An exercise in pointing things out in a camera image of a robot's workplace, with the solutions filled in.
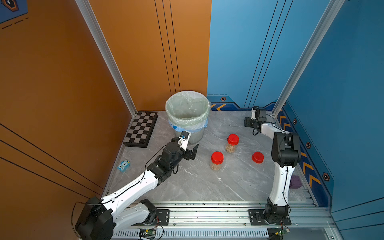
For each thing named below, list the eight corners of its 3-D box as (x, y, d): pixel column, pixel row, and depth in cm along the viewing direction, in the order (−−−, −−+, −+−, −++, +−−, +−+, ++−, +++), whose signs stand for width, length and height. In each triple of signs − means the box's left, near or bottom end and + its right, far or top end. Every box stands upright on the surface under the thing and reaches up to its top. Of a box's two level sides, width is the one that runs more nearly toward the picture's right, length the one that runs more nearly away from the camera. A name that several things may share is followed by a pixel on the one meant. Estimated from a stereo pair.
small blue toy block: (117, 169, 92) (116, 168, 90) (125, 160, 96) (124, 158, 94) (123, 172, 91) (122, 171, 89) (131, 163, 95) (130, 161, 93)
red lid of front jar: (253, 163, 94) (254, 161, 92) (250, 153, 99) (251, 151, 97) (264, 163, 94) (265, 161, 92) (261, 153, 99) (262, 151, 97)
